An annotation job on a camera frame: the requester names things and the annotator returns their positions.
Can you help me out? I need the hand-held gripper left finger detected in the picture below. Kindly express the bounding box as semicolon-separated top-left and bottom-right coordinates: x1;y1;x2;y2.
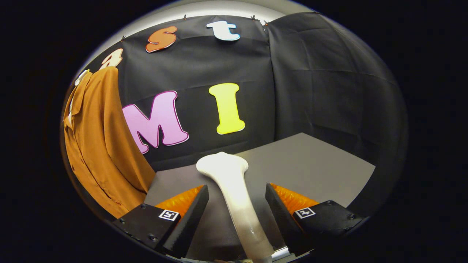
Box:
112;184;210;259

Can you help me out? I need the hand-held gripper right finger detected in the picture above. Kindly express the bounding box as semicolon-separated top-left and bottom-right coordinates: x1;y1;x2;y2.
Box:
265;183;367;256

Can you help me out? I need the orange button-up shirt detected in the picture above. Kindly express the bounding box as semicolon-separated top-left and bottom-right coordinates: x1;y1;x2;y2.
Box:
63;66;156;219

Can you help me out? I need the black backdrop cloth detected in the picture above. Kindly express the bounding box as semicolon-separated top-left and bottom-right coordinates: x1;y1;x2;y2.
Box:
79;11;408;216

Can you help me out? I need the white mannequin torso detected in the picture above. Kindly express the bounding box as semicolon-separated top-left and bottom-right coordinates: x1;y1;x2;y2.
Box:
74;69;89;87

